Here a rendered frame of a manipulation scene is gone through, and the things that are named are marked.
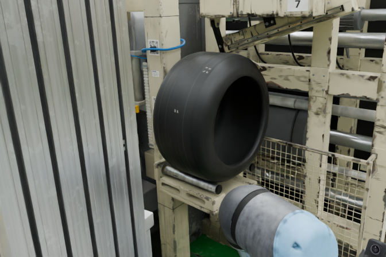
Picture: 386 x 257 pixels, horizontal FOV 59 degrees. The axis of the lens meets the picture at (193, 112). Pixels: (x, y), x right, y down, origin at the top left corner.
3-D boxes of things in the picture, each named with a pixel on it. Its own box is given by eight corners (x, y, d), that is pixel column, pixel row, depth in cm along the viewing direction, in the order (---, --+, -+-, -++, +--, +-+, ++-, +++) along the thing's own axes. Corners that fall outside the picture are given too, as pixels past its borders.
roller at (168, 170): (162, 174, 176) (161, 166, 174) (168, 171, 179) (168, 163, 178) (216, 196, 153) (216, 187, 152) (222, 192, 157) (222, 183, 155)
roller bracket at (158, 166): (154, 180, 175) (153, 163, 173) (203, 154, 204) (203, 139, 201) (158, 182, 173) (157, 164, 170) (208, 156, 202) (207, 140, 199)
